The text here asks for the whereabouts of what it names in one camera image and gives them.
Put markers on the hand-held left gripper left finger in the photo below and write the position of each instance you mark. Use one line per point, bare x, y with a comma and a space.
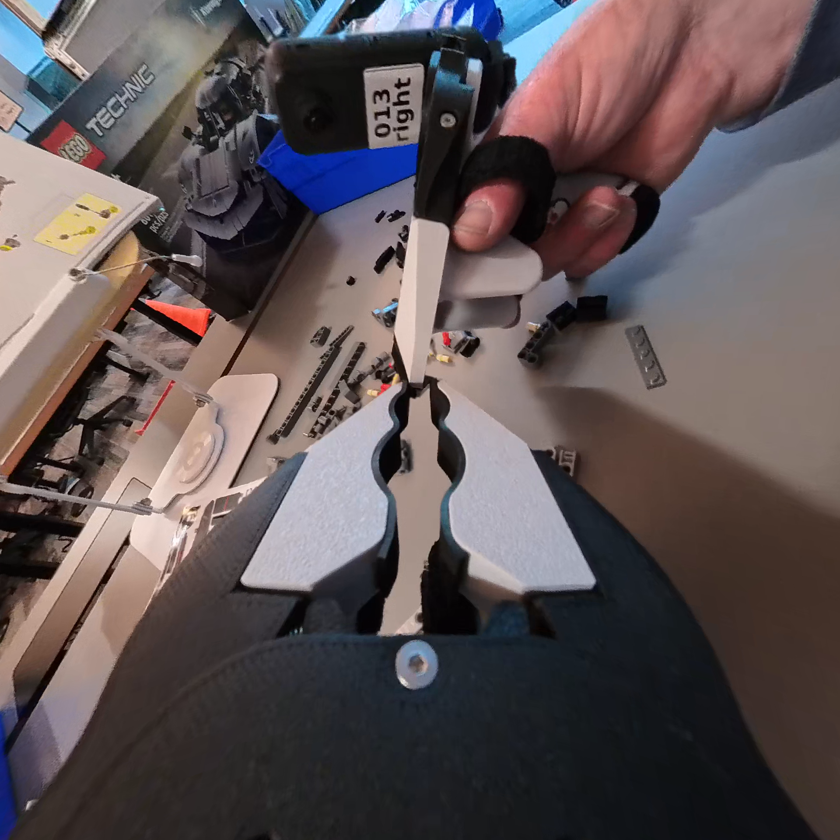
321, 512

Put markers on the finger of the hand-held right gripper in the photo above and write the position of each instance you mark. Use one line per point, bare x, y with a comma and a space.
423, 295

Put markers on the person's right hand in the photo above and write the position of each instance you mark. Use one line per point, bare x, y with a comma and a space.
623, 85

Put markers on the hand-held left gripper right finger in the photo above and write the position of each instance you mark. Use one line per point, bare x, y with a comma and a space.
518, 518

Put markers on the lego set box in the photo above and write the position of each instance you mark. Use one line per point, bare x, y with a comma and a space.
197, 197

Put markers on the metal stand rod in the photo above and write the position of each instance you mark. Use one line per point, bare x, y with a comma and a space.
157, 371
79, 502

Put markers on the light grey lego piece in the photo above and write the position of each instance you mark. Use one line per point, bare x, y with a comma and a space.
565, 459

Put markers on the wooden side table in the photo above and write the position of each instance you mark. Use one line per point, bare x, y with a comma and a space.
79, 367

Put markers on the grey lego connector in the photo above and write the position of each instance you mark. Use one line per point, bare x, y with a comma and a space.
405, 457

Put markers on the grey lego frame piece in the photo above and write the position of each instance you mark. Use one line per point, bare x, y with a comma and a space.
386, 313

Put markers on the white flat stand base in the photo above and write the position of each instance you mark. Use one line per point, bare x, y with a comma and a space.
243, 407

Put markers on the white box with yellow label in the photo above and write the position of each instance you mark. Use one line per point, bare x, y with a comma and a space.
52, 282

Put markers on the long grey lego plate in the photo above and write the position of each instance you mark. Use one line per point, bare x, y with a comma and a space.
646, 358

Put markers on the thin metal rod white tip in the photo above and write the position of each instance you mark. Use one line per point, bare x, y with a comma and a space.
131, 264

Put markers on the group of grey lego beams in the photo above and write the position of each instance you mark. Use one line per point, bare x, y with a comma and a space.
308, 394

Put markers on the group of black lego panels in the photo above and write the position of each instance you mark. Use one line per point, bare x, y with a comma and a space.
384, 259

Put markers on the red and black chair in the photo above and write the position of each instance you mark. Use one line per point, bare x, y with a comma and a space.
187, 319

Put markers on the sticker sheet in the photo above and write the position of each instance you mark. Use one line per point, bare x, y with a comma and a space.
216, 505

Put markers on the black lego bracket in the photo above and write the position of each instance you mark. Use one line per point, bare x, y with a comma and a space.
592, 308
562, 316

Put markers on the blue plastic bin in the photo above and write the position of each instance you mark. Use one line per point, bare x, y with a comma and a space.
328, 177

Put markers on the short dark grey lego beam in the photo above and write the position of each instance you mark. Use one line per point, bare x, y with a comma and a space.
533, 344

